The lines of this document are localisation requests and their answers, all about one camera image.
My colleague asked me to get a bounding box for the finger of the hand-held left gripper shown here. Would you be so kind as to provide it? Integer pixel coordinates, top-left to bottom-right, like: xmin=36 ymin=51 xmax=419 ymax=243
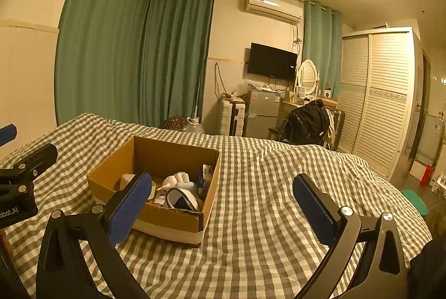
xmin=0 ymin=143 xmax=59 ymax=185
xmin=0 ymin=124 xmax=18 ymax=147

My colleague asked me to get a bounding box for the clear water jug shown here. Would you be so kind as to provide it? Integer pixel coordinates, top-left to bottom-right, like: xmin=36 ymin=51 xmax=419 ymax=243
xmin=183 ymin=122 xmax=206 ymax=134

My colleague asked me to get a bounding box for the red fire extinguisher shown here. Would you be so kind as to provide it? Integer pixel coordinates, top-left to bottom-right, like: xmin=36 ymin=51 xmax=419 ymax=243
xmin=420 ymin=164 xmax=435 ymax=187

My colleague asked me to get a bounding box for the brown patterned cushion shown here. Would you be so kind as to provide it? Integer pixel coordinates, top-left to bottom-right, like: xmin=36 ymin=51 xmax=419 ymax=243
xmin=163 ymin=116 xmax=189 ymax=130

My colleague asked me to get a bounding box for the small silver fridge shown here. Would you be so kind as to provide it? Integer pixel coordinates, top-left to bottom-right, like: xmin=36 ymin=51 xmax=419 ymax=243
xmin=244 ymin=90 xmax=281 ymax=139

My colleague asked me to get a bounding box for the black clothes pile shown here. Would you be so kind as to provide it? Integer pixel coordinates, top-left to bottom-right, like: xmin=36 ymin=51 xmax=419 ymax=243
xmin=277 ymin=104 xmax=332 ymax=146

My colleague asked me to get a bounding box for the green corner curtain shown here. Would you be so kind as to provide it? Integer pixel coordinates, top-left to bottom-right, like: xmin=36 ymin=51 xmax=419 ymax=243
xmin=137 ymin=0 xmax=218 ymax=131

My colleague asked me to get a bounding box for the white tape roll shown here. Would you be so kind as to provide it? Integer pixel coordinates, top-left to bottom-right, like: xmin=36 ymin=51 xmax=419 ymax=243
xmin=120 ymin=173 xmax=156 ymax=199

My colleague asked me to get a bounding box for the wide green curtain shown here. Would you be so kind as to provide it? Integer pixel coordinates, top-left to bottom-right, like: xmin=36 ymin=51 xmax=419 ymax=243
xmin=55 ymin=0 xmax=156 ymax=127

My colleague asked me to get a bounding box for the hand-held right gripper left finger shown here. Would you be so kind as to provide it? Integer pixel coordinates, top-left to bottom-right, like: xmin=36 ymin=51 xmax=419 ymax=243
xmin=36 ymin=172 xmax=154 ymax=299

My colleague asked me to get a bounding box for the white air conditioner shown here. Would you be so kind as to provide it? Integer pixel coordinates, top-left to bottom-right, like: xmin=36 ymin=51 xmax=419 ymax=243
xmin=243 ymin=0 xmax=304 ymax=24

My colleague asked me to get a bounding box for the dark cloth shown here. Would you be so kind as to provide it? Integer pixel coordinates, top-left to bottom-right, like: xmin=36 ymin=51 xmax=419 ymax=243
xmin=407 ymin=242 xmax=446 ymax=299

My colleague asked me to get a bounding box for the cardboard box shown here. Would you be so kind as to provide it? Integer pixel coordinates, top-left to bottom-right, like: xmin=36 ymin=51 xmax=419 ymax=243
xmin=86 ymin=135 xmax=221 ymax=249

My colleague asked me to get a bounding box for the small white labelled bottle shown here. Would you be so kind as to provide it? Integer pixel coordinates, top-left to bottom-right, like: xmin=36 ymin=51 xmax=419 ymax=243
xmin=152 ymin=187 xmax=171 ymax=206

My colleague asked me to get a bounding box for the black wall television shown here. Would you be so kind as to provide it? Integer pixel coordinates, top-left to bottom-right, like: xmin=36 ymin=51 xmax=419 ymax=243
xmin=247 ymin=43 xmax=299 ymax=82

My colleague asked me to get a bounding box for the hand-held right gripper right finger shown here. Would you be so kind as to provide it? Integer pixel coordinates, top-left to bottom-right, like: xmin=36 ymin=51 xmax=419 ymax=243
xmin=292 ymin=173 xmax=409 ymax=299

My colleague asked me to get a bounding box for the white louvred wardrobe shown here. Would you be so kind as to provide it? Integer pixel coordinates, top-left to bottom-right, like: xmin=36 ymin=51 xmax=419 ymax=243
xmin=337 ymin=26 xmax=421 ymax=182

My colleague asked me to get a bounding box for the green checked blanket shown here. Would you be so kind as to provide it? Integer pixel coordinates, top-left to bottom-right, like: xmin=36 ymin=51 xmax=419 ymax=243
xmin=0 ymin=112 xmax=435 ymax=299

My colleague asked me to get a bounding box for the white ribbed suitcase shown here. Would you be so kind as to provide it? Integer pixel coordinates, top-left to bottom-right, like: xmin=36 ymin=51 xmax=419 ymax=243
xmin=219 ymin=100 xmax=248 ymax=137

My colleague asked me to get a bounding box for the narrow light green curtain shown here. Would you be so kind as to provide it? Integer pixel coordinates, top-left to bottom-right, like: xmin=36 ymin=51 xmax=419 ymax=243
xmin=302 ymin=0 xmax=344 ymax=99

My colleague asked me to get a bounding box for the green stool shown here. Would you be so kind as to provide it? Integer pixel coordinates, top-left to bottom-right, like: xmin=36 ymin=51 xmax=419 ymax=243
xmin=400 ymin=189 xmax=429 ymax=216

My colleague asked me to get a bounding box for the oval white vanity mirror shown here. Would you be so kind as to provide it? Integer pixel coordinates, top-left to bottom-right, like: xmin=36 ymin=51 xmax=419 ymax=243
xmin=296 ymin=59 xmax=320 ymax=99

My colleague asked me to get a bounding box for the white earbuds case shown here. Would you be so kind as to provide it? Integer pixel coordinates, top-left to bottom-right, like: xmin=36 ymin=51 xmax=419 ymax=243
xmin=176 ymin=181 xmax=198 ymax=196

